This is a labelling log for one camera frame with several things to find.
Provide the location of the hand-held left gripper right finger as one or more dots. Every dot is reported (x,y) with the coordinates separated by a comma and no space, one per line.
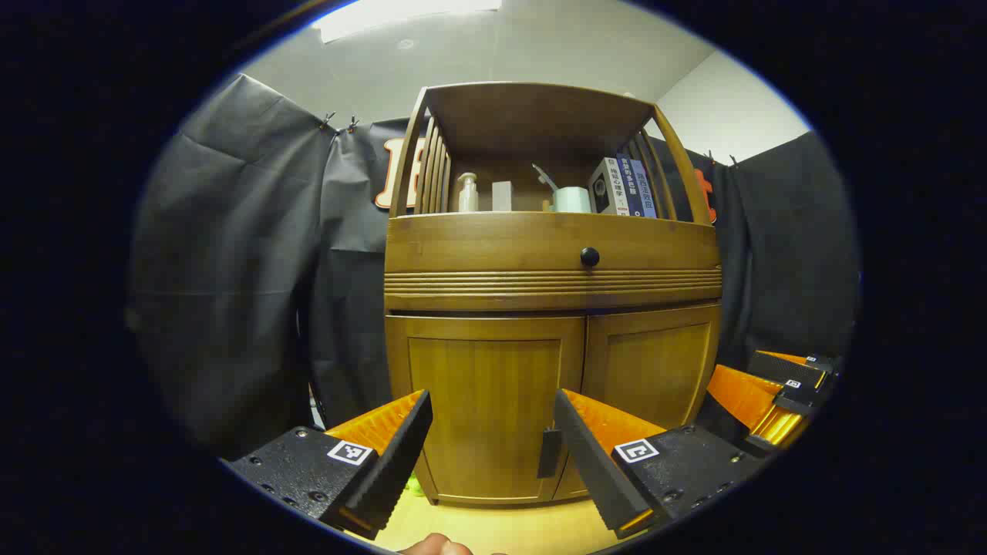
(590,462)

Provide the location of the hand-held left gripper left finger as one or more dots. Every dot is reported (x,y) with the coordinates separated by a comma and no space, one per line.
(393,462)

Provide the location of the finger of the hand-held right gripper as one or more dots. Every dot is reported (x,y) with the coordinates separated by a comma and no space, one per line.
(740,397)
(794,368)

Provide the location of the wooden shoe cabinet door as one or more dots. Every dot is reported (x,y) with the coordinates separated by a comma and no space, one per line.
(651,362)
(493,385)

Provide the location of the wooden double-door shoe cabinet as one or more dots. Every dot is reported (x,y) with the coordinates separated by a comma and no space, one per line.
(532,123)

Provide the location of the wooden cabinet drawer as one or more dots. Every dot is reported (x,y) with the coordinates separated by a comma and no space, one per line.
(493,247)

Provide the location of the green plush toy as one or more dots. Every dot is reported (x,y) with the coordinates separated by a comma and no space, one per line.
(416,486)

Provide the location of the black round drawer knob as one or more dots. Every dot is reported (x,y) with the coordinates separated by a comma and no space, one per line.
(590,257)

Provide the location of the light blue book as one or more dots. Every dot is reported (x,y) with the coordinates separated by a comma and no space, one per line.
(646,193)

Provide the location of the dark blue book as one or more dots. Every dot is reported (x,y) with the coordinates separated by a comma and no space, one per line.
(631,189)

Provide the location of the black backdrop cloth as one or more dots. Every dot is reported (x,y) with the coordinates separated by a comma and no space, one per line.
(247,254)

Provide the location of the white mug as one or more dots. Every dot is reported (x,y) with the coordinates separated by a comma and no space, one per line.
(572,200)

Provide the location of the white pump bottle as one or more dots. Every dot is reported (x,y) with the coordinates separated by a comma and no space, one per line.
(468,196)

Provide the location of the small white box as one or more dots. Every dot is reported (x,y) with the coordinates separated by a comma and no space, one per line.
(502,197)

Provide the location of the white utensil in mug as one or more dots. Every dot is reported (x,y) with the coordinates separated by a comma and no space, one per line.
(544,176)

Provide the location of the ceiling light panel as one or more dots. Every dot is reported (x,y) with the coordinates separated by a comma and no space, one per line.
(401,15)

